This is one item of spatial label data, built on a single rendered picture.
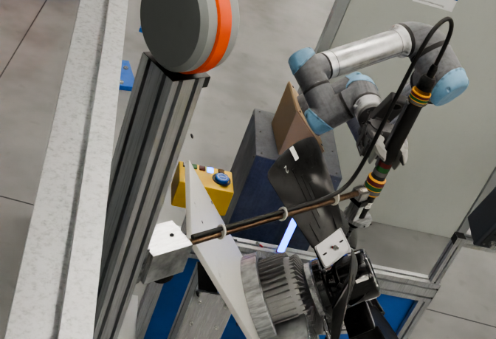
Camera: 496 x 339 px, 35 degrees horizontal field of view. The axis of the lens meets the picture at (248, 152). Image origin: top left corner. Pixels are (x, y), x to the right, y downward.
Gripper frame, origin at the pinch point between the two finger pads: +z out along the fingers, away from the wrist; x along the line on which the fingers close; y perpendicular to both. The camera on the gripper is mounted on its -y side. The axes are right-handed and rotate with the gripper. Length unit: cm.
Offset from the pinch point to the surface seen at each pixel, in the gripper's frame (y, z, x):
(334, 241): 24.5, 3.0, 5.1
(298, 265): 32.6, 4.3, 11.4
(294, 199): 15.8, 1.9, 18.4
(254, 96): 149, -288, -44
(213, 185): 43, -36, 27
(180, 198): 49, -34, 35
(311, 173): 12.4, -5.0, 14.3
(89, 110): -53, 94, 72
